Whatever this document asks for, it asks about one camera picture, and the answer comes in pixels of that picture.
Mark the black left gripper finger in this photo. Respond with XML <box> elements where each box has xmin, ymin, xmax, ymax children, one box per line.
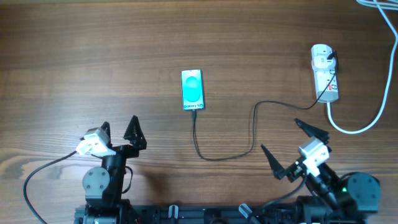
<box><xmin>123</xmin><ymin>115</ymin><xmax>147</xmax><ymax>150</ymax></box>
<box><xmin>101</xmin><ymin>121</ymin><xmax>111</xmax><ymax>146</ymax></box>

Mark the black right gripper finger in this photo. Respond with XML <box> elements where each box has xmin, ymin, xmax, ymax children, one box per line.
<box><xmin>261</xmin><ymin>144</ymin><xmax>285</xmax><ymax>180</ymax></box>
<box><xmin>294</xmin><ymin>118</ymin><xmax>329</xmax><ymax>145</ymax></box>

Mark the black charger cable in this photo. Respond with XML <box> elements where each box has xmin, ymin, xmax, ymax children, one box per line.
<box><xmin>190</xmin><ymin>68</ymin><xmax>338</xmax><ymax>162</ymax></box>

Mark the blue screen smartphone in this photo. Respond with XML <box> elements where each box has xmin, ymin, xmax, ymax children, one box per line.
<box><xmin>181</xmin><ymin>69</ymin><xmax>205</xmax><ymax>111</ymax></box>

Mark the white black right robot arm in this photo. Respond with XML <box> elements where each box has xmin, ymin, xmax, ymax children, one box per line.
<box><xmin>239</xmin><ymin>119</ymin><xmax>381</xmax><ymax>223</ymax></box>

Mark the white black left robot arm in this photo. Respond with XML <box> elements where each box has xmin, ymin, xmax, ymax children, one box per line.
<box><xmin>22</xmin><ymin>115</ymin><xmax>147</xmax><ymax>223</ymax></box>

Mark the white power strip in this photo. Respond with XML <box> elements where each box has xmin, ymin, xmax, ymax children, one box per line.
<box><xmin>311</xmin><ymin>44</ymin><xmax>339</xmax><ymax>103</ymax></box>

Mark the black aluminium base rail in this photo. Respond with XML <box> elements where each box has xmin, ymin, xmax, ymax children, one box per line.
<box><xmin>74</xmin><ymin>203</ymin><xmax>352</xmax><ymax>224</ymax></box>

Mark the white power cord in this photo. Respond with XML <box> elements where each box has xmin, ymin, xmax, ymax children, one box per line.
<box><xmin>326</xmin><ymin>0</ymin><xmax>398</xmax><ymax>135</ymax></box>

